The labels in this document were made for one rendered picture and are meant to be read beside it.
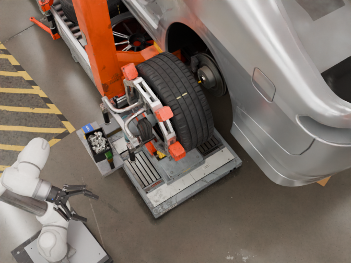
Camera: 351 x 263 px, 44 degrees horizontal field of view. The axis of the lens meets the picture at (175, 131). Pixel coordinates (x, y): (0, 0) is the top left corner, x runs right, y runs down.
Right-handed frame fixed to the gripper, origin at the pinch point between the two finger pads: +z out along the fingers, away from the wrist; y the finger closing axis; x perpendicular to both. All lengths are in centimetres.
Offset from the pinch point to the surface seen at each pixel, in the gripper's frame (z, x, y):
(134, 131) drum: 16, -82, -12
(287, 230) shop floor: 157, -95, 17
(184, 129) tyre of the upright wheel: 39, -66, -33
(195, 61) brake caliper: 37, -120, -62
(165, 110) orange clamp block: 22, -62, -39
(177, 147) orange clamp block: 42, -69, -19
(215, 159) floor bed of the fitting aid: 96, -140, 5
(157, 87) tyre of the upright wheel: 14, -74, -46
